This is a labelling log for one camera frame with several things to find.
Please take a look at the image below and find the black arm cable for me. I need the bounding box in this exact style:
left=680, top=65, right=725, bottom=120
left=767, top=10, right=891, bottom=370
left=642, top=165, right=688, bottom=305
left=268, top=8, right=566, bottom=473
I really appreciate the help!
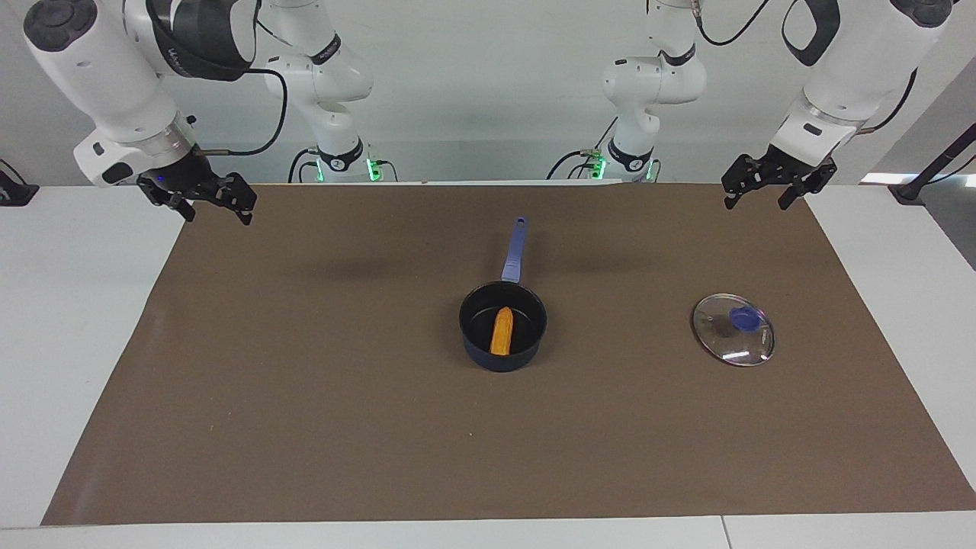
left=194, top=67, right=289, bottom=158
left=858, top=67, right=918, bottom=136

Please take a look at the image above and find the orange corn cob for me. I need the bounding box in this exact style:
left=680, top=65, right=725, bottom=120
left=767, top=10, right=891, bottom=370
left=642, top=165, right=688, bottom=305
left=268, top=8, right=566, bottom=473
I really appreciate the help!
left=490, top=307, right=515, bottom=357

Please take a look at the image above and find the blue pot with handle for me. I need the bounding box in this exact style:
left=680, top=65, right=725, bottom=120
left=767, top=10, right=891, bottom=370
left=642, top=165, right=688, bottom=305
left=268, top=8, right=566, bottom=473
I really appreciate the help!
left=459, top=217, right=548, bottom=373

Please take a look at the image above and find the glass lid with blue knob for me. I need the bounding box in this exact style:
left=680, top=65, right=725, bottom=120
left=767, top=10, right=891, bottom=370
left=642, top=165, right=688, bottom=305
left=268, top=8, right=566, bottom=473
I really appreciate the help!
left=692, top=294, right=775, bottom=368

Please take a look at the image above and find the brown table mat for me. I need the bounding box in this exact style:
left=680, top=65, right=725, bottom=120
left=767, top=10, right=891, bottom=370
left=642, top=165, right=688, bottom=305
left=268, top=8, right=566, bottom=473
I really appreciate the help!
left=42, top=181, right=976, bottom=527

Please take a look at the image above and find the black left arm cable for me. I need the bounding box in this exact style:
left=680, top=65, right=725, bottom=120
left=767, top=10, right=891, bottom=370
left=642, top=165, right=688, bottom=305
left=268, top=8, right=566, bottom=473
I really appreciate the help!
left=858, top=67, right=918, bottom=136

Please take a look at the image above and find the black angled stand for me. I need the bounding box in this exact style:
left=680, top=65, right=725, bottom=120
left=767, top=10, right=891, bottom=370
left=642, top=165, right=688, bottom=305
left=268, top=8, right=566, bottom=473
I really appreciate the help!
left=888, top=122, right=976, bottom=204

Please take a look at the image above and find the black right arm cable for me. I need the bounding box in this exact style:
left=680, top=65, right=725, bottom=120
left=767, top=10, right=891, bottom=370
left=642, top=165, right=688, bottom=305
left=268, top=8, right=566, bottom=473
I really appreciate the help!
left=194, top=67, right=289, bottom=158

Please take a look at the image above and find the black table clamp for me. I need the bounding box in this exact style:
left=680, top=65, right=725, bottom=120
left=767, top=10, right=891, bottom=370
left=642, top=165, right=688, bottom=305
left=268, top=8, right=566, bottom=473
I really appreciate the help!
left=0, top=159, right=40, bottom=207

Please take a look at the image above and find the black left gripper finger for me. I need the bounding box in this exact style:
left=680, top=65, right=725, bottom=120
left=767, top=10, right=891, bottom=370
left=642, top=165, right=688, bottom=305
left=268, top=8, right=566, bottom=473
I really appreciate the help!
left=722, top=172, right=752, bottom=210
left=778, top=179, right=820, bottom=210

